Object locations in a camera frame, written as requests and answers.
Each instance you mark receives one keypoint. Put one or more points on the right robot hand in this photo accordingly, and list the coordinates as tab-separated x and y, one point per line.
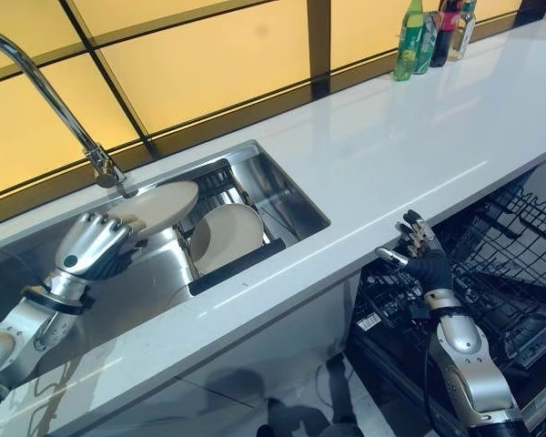
430	266

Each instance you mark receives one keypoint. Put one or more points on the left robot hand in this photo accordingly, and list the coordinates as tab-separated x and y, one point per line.
87	246

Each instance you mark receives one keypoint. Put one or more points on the cream ceramic plate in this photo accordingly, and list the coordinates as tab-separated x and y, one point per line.
160	207

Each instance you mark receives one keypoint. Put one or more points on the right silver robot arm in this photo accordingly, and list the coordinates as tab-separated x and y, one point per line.
471	364

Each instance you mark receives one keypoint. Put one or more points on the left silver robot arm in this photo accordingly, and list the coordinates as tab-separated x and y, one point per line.
25	318

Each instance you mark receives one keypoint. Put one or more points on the stainless steel sink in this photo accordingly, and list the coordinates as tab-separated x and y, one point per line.
164	236

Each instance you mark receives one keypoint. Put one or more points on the cream ceramic bowl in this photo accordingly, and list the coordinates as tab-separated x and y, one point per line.
225	236

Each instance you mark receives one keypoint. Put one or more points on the black sink dish rack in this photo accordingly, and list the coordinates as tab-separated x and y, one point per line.
229	214

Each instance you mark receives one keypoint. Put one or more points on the chrome gooseneck faucet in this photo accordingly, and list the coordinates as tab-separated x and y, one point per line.
50	100

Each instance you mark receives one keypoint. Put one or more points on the green drink can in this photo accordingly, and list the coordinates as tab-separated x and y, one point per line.
424	47

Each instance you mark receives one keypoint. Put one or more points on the green plastic soda bottle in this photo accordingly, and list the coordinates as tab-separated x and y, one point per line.
410	43

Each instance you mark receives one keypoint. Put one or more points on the dark sauce bottle red cap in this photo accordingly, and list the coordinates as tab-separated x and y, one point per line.
443	36

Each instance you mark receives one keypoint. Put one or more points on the clear oil bottle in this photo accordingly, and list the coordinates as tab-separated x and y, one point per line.
462	34

